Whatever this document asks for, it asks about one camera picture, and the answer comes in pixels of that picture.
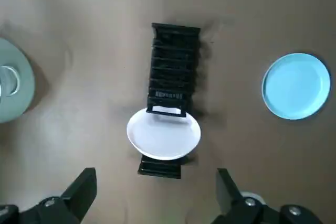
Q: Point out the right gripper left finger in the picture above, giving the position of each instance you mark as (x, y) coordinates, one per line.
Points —
(73, 200)

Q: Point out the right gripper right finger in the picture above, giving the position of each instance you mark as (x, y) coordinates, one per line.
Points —
(236, 205)

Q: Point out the white plate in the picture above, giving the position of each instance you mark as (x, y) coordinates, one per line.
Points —
(162, 137)

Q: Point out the steel cooking pot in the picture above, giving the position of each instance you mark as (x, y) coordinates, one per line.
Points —
(25, 90)

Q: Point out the light blue plate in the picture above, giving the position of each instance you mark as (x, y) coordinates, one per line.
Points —
(296, 85)

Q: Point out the black dish rack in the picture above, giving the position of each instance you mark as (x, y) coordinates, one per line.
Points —
(170, 77)

